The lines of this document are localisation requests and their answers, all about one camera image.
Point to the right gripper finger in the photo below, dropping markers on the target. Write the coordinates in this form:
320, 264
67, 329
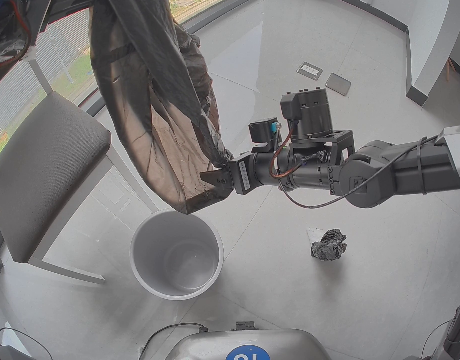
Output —
220, 181

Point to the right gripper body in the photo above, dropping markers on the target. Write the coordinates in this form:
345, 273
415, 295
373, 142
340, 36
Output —
260, 171

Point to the black plastic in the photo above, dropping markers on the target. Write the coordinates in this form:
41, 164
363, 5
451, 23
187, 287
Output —
329, 246

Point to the black plastic bag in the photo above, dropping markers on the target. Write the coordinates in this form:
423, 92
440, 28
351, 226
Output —
147, 88

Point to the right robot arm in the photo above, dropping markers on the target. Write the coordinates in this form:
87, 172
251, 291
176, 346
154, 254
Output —
383, 171

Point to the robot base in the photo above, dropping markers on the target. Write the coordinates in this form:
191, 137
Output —
215, 345

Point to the white trash bin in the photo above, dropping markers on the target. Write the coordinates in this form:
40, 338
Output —
177, 264

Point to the grey seat white chair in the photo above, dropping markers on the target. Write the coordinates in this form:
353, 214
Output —
42, 163

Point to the window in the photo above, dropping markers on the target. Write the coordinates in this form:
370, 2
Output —
65, 36

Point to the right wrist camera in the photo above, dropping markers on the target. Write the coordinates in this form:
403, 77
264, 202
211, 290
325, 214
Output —
262, 129

